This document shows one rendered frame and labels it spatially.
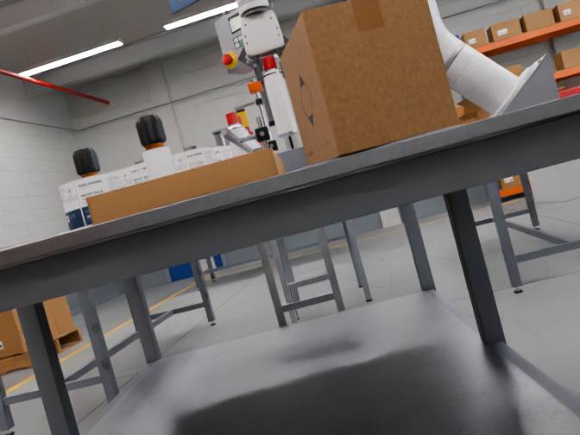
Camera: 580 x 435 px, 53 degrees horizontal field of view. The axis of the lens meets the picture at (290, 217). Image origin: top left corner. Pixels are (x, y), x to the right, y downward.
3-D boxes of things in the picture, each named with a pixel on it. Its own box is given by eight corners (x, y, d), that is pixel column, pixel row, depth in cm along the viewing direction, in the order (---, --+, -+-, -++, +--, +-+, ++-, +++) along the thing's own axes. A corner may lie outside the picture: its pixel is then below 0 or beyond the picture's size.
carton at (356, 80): (309, 172, 134) (279, 58, 133) (405, 147, 137) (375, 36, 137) (339, 155, 104) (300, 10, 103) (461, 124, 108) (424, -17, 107)
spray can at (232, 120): (242, 185, 169) (223, 116, 169) (259, 179, 169) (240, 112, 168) (239, 184, 164) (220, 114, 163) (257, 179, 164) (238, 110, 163)
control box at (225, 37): (244, 74, 210) (231, 24, 210) (280, 58, 200) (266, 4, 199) (226, 74, 202) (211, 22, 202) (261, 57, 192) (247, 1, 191)
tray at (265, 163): (154, 218, 108) (148, 198, 108) (288, 181, 106) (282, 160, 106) (93, 226, 78) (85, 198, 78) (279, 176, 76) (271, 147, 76)
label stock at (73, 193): (68, 231, 170) (55, 184, 170) (72, 233, 189) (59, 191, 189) (135, 214, 176) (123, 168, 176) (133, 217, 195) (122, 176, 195)
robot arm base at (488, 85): (481, 134, 169) (428, 99, 171) (519, 80, 169) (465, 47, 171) (498, 119, 150) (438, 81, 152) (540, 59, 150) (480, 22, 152)
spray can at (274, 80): (279, 139, 151) (259, 62, 150) (298, 134, 150) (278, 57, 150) (278, 136, 145) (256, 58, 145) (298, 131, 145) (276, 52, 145)
